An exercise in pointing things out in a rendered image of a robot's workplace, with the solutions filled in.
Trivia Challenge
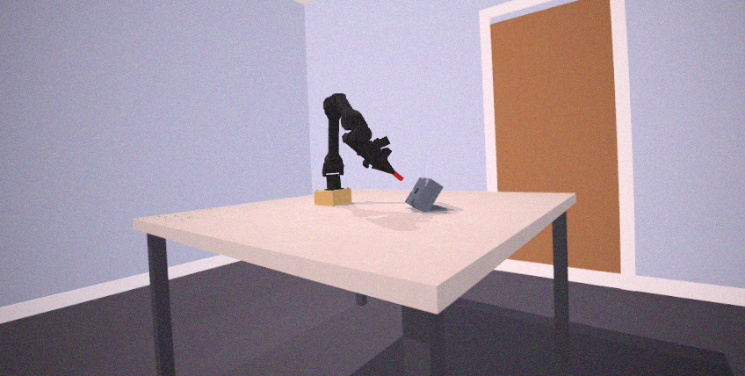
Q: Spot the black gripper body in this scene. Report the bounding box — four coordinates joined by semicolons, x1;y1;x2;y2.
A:
356;141;392;168

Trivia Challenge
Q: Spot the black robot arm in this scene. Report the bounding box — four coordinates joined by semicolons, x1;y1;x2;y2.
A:
322;93;390;191

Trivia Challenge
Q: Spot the dark grey panel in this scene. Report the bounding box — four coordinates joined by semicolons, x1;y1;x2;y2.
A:
405;177;447;212

